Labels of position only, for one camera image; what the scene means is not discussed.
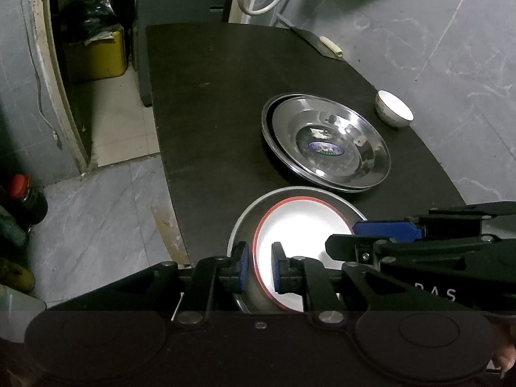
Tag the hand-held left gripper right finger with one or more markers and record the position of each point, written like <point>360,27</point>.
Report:
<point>277,268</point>

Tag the small white bowl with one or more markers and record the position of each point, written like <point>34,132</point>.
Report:
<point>397,107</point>

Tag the green bottle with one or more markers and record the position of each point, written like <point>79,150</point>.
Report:
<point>12,229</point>

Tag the yellow bottle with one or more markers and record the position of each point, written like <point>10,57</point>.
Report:
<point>16,276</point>

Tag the dark bottle with red cap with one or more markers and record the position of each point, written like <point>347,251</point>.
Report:
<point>26,199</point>

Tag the yellow box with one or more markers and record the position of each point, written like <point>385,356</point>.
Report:
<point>96,54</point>

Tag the black trash bag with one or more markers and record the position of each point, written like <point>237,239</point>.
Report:
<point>86,8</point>

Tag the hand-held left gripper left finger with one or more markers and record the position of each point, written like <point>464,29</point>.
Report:
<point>243,268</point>

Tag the grey cabinet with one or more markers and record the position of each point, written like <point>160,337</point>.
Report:
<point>177,0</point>

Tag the plain steel plate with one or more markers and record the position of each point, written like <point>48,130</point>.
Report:
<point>268,129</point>

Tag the steel plate with oval sticker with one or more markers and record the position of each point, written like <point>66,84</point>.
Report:
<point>350,137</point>

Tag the person's right hand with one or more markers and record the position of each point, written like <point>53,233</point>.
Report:
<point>507,348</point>

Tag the white bowl with red rim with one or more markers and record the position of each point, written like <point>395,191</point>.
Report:
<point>298,225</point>

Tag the white paper scrap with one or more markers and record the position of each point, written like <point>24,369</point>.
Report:
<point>100,36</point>

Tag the white door frame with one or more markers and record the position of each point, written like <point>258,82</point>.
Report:
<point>60,88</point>

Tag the translucent white bottle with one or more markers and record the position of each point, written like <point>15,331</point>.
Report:
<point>14,310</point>

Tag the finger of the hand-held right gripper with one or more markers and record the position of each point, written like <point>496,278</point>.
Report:
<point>387,229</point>
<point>350,246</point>

